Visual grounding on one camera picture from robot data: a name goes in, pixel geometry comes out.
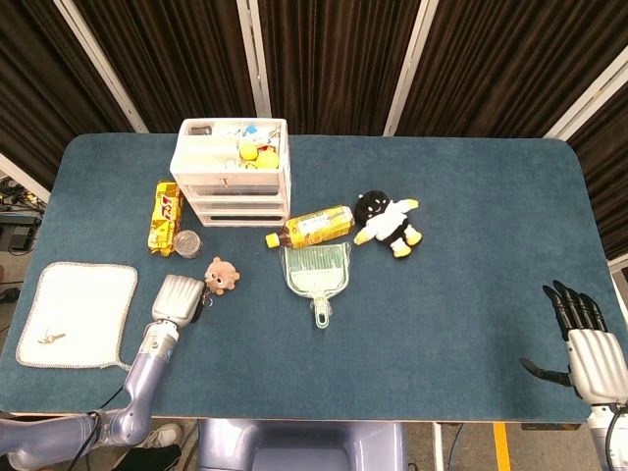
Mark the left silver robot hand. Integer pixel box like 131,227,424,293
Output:
150,274,206,328

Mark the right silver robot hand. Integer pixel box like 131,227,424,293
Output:
519,280,628,406

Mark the brown plush keychain toy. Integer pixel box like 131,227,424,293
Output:
198,256,241,308

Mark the white plastic drawer unit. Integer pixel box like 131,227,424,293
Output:
169,118,291,229

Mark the clear round jar of clips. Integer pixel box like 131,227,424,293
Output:
173,230,203,259

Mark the yellow snack bag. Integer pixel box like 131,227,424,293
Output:
147,180,185,256

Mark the white cloth mat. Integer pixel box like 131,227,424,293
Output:
15,261,139,372

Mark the clear plastic drawer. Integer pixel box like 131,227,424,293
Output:
188,184,285,197
195,199,286,213
208,214,286,225

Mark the white sneaker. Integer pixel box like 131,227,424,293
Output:
141,422,183,450

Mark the green dustpan in plastic wrap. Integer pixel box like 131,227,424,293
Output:
281,241,353,330

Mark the yellow label tea bottle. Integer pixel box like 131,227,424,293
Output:
265,205,356,250

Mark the lavender robot torso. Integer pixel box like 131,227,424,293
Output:
195,418,408,471

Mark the black and white plush doll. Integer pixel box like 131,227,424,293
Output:
352,189,424,259

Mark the dark brown curtain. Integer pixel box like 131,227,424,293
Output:
0,0,628,261

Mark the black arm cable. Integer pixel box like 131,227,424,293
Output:
68,382,127,467

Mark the white frame pole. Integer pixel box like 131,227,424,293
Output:
543,46,628,141
235,0,273,119
382,0,440,137
0,152,50,203
52,0,149,133

